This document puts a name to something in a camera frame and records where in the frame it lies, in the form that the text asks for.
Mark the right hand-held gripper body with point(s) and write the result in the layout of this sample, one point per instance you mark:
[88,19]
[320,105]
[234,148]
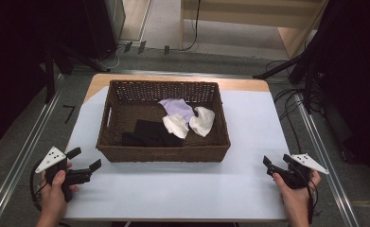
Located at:
[304,164]

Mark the brown wicker basket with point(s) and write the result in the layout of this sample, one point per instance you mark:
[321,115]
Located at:
[122,119]

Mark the black stand legs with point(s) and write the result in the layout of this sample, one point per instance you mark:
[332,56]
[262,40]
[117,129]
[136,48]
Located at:
[51,72]
[299,66]

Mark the dark cabinet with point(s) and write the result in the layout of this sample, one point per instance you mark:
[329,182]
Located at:
[100,28]

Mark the black cloth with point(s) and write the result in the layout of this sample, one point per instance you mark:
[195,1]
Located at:
[151,134]

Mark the white cloth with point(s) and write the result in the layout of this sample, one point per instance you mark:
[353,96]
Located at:
[176,125]
[203,121]

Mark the metal floor rail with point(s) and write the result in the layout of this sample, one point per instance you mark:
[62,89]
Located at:
[327,176]
[21,157]

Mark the light wooden shelf frame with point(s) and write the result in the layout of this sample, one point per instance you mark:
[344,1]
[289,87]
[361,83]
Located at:
[236,15]

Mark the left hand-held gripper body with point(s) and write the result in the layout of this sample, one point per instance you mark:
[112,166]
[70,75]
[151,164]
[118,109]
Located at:
[50,158]

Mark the person's left hand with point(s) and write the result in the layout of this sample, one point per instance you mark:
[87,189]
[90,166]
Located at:
[53,195]

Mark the white table mat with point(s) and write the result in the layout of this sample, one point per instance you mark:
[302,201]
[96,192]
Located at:
[173,189]

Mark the person's right hand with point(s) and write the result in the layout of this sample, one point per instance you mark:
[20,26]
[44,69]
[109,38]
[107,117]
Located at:
[294,198]

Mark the light purple cloth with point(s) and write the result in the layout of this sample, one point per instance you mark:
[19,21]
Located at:
[178,107]

